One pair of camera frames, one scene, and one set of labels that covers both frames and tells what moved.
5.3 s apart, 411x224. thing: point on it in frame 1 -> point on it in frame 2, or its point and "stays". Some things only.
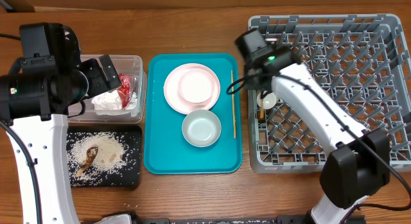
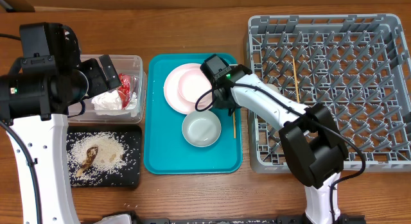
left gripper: [99, 83] stays
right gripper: [250, 85] -> [218, 103]
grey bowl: [201, 128] stays
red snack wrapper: [124, 90] stays
